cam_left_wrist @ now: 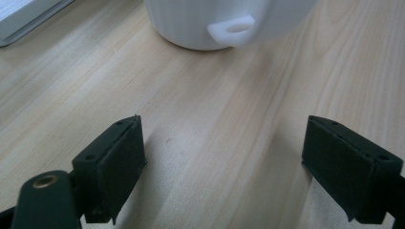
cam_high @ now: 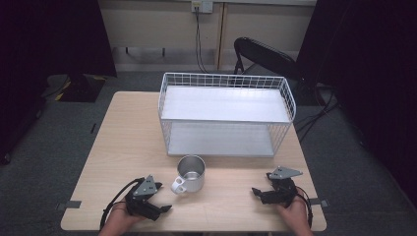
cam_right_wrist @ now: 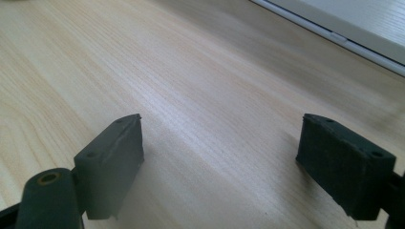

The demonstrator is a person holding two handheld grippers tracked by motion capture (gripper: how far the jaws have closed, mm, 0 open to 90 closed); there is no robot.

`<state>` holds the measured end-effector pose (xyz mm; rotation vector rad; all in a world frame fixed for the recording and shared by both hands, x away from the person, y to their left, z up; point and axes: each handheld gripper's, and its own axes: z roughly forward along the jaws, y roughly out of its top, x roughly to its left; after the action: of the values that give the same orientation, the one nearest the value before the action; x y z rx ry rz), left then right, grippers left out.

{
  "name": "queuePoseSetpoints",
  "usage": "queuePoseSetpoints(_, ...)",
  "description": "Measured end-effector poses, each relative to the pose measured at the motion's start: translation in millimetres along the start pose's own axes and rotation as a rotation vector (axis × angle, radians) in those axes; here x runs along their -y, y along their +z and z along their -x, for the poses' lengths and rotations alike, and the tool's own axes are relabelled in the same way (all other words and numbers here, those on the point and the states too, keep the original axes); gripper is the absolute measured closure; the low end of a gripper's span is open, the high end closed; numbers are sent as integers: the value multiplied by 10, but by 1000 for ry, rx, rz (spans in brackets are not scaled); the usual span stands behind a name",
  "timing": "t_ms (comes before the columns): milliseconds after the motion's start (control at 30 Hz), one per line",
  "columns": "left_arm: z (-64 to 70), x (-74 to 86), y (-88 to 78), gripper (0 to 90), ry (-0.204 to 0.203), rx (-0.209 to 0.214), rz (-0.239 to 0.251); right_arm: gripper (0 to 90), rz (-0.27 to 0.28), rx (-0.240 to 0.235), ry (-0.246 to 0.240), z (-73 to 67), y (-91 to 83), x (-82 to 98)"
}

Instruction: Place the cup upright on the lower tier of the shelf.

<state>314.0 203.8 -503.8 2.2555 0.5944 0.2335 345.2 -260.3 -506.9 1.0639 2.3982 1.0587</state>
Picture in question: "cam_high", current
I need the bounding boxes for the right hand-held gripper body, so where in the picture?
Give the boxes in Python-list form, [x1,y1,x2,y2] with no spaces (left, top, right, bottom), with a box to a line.
[261,165,304,208]

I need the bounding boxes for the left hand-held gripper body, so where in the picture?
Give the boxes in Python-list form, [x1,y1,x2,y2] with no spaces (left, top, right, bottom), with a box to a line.
[125,174,162,221]

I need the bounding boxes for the metal cup with white handle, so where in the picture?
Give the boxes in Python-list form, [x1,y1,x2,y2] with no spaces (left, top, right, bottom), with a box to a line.
[170,154,207,195]

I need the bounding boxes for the white wire shelf rack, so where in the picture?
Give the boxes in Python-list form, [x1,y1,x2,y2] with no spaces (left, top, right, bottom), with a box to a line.
[157,72,297,158]

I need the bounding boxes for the person's right hand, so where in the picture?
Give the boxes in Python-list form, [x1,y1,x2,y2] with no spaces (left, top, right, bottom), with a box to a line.
[276,187,313,230]

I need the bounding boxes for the person's left hand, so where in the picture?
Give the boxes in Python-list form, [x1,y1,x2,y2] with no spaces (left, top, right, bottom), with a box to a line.
[107,200,146,231]

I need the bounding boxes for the grey tape strip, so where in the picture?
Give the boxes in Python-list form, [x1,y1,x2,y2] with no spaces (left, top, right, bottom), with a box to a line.
[56,200,83,211]
[308,198,329,208]

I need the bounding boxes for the black folding chair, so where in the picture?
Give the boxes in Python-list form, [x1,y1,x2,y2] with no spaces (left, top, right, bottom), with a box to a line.
[232,36,316,99]

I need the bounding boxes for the black stand base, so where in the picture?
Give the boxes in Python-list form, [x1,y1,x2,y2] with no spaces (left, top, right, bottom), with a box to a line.
[41,73,108,103]

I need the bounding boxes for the black curtain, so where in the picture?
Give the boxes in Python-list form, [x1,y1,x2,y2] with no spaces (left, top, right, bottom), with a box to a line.
[295,0,417,208]
[0,0,118,165]

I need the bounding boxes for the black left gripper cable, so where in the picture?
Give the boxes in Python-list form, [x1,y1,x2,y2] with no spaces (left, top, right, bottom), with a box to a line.
[98,176,146,230]

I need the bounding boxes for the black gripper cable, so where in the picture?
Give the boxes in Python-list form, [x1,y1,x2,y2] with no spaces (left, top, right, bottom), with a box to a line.
[98,176,146,230]
[294,186,315,229]

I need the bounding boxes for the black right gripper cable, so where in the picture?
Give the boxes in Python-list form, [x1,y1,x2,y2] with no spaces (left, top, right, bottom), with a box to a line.
[294,186,315,229]

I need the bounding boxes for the black floor cables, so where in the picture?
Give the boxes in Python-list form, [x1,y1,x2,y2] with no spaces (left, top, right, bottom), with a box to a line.
[293,88,342,143]

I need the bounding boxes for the black wall socket cable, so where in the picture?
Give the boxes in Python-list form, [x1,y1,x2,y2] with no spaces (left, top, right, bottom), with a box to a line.
[194,7,209,74]

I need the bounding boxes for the white wall socket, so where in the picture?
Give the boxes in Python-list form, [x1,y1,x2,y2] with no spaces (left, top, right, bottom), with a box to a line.
[191,0,214,15]

